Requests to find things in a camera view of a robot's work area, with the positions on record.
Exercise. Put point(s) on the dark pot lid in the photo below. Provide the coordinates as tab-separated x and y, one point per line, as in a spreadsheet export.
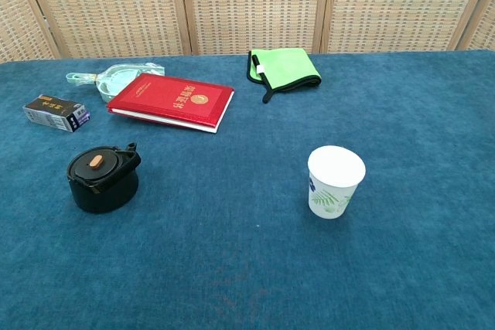
87	169

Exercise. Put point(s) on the white round lid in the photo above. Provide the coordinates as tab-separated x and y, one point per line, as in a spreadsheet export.
334	191

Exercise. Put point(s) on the black round object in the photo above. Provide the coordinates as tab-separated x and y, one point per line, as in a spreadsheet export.
104	196

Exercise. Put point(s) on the green microfiber cloth black trim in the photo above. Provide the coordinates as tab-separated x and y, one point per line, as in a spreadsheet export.
288	67

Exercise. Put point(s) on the red hardcover certificate book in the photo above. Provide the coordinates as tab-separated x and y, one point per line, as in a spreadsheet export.
170	100

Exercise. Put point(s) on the blue carpet table cover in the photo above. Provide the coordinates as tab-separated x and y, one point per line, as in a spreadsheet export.
247	260

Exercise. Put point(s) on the woven rattan screen panel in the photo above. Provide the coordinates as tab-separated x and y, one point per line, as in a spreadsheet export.
398	5
483	24
108	5
255	5
15	24

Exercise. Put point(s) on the clear pale green plastic dustpan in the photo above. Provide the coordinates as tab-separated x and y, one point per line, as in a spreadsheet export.
112	79

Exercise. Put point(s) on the small black grey carton box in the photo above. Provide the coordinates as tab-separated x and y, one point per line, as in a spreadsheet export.
54	111

